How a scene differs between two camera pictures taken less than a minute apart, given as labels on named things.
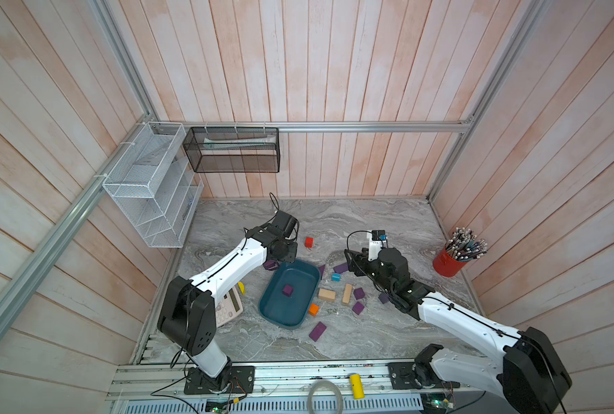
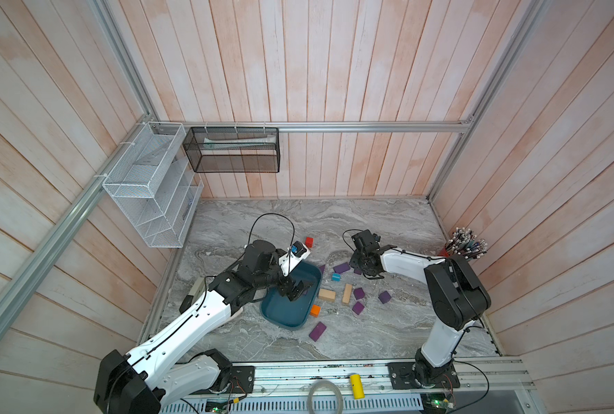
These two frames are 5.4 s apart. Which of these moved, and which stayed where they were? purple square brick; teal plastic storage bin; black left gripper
Moved: black left gripper
Stayed: purple square brick; teal plastic storage bin
